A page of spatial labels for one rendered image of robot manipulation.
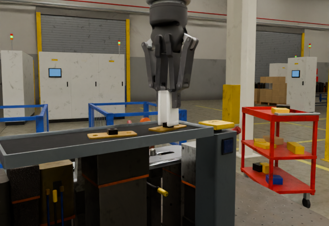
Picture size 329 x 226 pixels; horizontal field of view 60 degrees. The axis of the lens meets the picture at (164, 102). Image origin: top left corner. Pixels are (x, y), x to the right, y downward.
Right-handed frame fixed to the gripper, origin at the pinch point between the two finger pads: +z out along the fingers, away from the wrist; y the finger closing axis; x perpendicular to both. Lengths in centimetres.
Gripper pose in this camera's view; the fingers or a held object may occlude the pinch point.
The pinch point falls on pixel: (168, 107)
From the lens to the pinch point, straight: 58.0
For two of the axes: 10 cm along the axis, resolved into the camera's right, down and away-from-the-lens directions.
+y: -7.6, -0.5, 6.5
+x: -6.5, 0.6, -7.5
